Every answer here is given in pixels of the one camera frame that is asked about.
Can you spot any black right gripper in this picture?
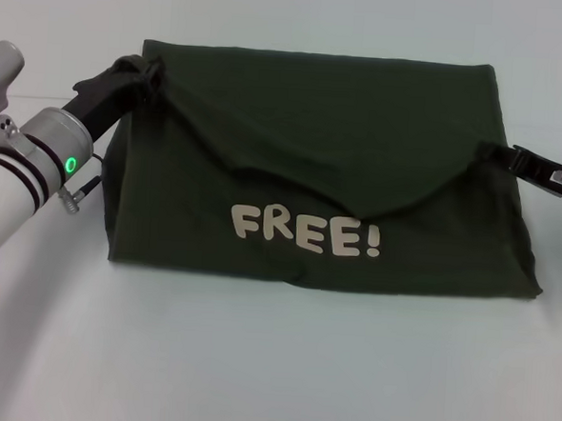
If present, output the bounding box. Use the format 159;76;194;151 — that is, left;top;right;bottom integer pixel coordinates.
503;143;562;205

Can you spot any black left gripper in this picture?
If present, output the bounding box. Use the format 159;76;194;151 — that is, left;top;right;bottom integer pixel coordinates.
58;56;166;147

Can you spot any dark green t-shirt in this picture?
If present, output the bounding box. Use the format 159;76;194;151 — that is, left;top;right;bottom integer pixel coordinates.
60;33;557;304

